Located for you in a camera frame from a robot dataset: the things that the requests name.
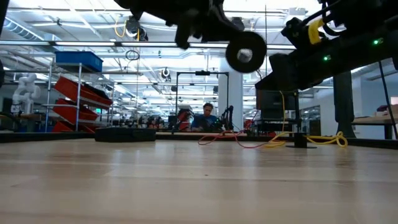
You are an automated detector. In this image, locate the white pillar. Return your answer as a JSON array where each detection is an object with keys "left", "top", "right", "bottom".
[{"left": 218, "top": 57, "right": 244, "bottom": 131}]

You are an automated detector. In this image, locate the thin red cord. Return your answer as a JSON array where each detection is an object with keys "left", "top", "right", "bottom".
[{"left": 198, "top": 111, "right": 280, "bottom": 149}]

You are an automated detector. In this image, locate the wooden side table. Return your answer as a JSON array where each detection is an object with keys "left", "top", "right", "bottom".
[{"left": 353, "top": 105, "right": 398, "bottom": 140}]

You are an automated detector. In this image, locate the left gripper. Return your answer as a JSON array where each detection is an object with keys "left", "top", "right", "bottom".
[{"left": 164, "top": 0, "right": 249, "bottom": 50}]

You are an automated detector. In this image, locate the small yellow tape tag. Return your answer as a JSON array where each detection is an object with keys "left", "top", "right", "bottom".
[{"left": 307, "top": 18, "right": 326, "bottom": 45}]

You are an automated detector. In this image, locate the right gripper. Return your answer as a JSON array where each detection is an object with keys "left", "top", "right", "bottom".
[{"left": 254, "top": 40, "right": 355, "bottom": 93}]

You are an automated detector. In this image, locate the yellow cord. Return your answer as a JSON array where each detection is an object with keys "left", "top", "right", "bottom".
[{"left": 264, "top": 131, "right": 348, "bottom": 149}]

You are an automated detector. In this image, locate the black monitor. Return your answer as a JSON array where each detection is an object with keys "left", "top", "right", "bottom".
[{"left": 256, "top": 90, "right": 300, "bottom": 121}]

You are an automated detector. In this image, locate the black aluminium table frame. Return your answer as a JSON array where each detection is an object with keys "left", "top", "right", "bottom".
[{"left": 0, "top": 131, "right": 398, "bottom": 150}]

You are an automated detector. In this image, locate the black plastic cord spool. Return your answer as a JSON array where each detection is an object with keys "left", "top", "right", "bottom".
[
  {"left": 225, "top": 30, "right": 267, "bottom": 74},
  {"left": 285, "top": 132, "right": 317, "bottom": 149}
]

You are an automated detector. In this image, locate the distant black gantry frame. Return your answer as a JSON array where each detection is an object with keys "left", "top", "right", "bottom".
[{"left": 172, "top": 70, "right": 234, "bottom": 134}]

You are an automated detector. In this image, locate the hanging yellow background cable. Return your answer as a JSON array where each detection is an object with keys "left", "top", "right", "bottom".
[{"left": 278, "top": 90, "right": 286, "bottom": 132}]

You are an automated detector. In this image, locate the tall black column stand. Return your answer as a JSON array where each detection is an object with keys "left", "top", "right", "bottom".
[{"left": 333, "top": 71, "right": 357, "bottom": 139}]

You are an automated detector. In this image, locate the blue storage bin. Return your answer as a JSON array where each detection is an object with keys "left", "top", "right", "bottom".
[{"left": 55, "top": 51, "right": 104, "bottom": 73}]

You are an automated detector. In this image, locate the person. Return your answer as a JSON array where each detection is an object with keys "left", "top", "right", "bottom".
[{"left": 191, "top": 102, "right": 223, "bottom": 132}]

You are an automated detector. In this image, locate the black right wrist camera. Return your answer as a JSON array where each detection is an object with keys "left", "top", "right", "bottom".
[{"left": 280, "top": 17, "right": 315, "bottom": 52}]

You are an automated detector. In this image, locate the long horizontal light rail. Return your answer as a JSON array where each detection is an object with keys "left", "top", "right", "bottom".
[{"left": 0, "top": 40, "right": 296, "bottom": 51}]

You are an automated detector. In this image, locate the red plastic bin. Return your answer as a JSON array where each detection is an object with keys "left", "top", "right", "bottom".
[
  {"left": 54, "top": 77, "right": 113, "bottom": 108},
  {"left": 51, "top": 120, "right": 96, "bottom": 134},
  {"left": 52, "top": 98, "right": 100, "bottom": 123}
]

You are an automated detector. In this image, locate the metal shelf rack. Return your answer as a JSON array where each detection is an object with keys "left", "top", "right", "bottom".
[{"left": 43, "top": 62, "right": 116, "bottom": 133}]

